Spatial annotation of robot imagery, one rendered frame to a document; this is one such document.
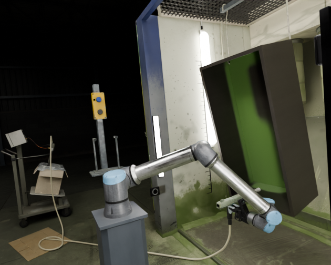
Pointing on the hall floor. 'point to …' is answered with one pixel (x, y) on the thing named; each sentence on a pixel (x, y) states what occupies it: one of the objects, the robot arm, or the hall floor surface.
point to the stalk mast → (101, 139)
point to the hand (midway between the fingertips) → (228, 204)
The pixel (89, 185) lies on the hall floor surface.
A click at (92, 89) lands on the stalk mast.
